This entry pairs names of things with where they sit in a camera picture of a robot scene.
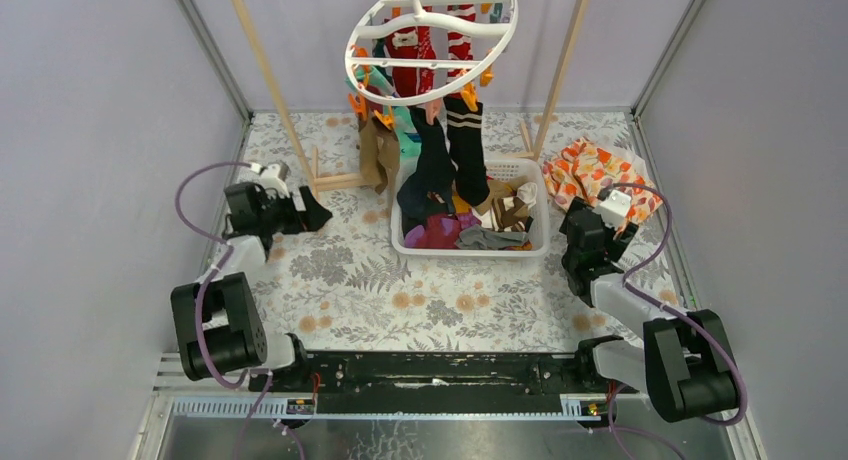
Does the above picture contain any black sock with tan stripes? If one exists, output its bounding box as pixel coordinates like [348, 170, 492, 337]
[444, 97, 490, 207]

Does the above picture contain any floral table mat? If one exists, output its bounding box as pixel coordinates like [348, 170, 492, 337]
[233, 111, 694, 354]

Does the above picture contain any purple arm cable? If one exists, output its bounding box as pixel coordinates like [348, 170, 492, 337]
[174, 162, 306, 460]
[606, 183, 750, 460]

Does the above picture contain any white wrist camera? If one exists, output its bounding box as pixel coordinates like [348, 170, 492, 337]
[594, 190, 632, 231]
[250, 163, 291, 198]

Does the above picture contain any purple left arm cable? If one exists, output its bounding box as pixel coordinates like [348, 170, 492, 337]
[174, 162, 306, 460]

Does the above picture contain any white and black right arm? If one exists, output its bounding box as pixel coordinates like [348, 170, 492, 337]
[560, 191, 747, 422]

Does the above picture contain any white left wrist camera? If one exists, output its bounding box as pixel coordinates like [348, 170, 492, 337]
[250, 163, 291, 198]

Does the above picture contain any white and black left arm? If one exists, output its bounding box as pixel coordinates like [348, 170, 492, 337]
[170, 182, 333, 391]

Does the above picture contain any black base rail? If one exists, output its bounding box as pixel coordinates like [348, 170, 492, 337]
[269, 351, 610, 417]

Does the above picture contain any red white striped sock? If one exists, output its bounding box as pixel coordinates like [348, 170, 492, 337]
[384, 4, 477, 97]

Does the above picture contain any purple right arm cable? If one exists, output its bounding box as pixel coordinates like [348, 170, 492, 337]
[606, 183, 750, 460]

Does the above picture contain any white plastic laundry basket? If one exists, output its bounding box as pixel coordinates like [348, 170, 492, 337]
[388, 155, 554, 260]

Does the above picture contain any wooden drying rack frame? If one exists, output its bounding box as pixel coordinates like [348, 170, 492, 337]
[221, 0, 596, 197]

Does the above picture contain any dark navy sock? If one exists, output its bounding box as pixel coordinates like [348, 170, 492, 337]
[397, 107, 456, 235]

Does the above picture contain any white round clip hanger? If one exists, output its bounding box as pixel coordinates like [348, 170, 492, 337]
[343, 0, 519, 111]

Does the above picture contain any orange floral cloth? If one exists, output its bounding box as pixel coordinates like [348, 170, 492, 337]
[542, 137, 663, 224]

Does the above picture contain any brown ribbed sock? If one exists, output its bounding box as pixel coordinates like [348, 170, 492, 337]
[358, 116, 400, 194]

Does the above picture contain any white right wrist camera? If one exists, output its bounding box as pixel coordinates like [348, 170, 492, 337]
[594, 190, 632, 231]

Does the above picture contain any green and blue sock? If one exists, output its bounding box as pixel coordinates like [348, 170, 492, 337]
[347, 36, 423, 158]

